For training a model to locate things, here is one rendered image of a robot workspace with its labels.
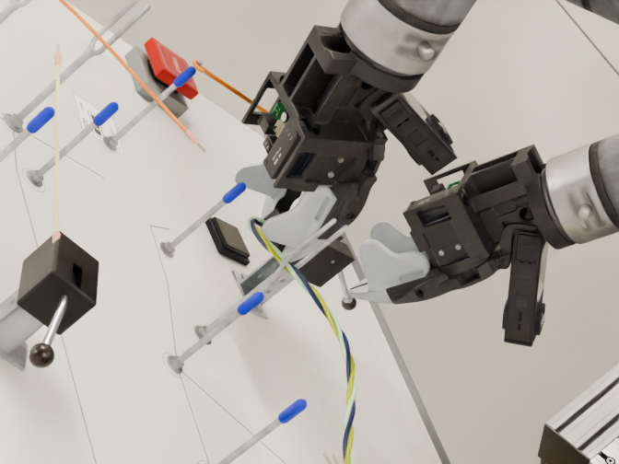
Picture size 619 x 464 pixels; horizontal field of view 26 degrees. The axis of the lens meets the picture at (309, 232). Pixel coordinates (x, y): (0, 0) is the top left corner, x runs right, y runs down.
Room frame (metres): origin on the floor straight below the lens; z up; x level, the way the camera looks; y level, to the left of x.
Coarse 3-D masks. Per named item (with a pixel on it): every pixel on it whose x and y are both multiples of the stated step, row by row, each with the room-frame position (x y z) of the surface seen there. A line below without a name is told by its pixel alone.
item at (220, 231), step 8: (208, 224) 0.79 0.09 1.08; (216, 224) 0.79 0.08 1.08; (224, 224) 0.80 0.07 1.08; (216, 232) 0.78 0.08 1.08; (224, 232) 0.78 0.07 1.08; (232, 232) 0.79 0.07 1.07; (216, 240) 0.77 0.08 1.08; (224, 240) 0.77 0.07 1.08; (232, 240) 0.78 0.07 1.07; (240, 240) 0.79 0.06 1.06; (216, 248) 0.77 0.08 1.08; (224, 248) 0.77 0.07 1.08; (232, 248) 0.77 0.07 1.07; (240, 248) 0.78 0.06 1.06; (232, 256) 0.77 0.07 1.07; (240, 256) 0.77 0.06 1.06; (248, 256) 0.78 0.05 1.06
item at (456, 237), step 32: (512, 160) 0.79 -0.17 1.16; (448, 192) 0.78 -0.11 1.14; (480, 192) 0.78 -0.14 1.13; (512, 192) 0.76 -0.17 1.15; (416, 224) 0.76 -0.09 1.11; (448, 224) 0.75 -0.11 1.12; (480, 224) 0.76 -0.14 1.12; (512, 224) 0.75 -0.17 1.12; (544, 224) 0.73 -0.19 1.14; (448, 256) 0.75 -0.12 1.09; (480, 256) 0.74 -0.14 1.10
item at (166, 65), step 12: (156, 48) 0.97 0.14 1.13; (168, 48) 0.99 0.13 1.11; (156, 60) 0.96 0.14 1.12; (168, 60) 0.97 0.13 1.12; (180, 60) 0.99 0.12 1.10; (156, 72) 0.95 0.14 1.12; (168, 72) 0.95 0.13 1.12; (180, 72) 0.96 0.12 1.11; (168, 84) 0.94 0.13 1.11; (192, 84) 0.96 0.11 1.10; (192, 96) 0.95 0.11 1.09
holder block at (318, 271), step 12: (336, 240) 0.75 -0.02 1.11; (324, 252) 0.73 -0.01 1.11; (336, 252) 0.73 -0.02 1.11; (348, 252) 0.75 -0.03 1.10; (312, 264) 0.73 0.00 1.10; (324, 264) 0.73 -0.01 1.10; (336, 264) 0.74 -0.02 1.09; (348, 264) 0.74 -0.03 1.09; (312, 276) 0.73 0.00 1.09; (324, 276) 0.73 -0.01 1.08
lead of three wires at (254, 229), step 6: (252, 216) 0.72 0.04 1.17; (252, 222) 0.70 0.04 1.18; (258, 222) 0.72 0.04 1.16; (252, 228) 0.69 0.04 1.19; (258, 228) 0.69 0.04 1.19; (258, 234) 0.68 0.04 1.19; (258, 240) 0.68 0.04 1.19; (264, 240) 0.67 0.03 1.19; (264, 246) 0.67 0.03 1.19; (270, 246) 0.67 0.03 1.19; (270, 252) 0.67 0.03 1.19; (276, 252) 0.66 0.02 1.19; (276, 258) 0.66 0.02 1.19; (282, 258) 0.66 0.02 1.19
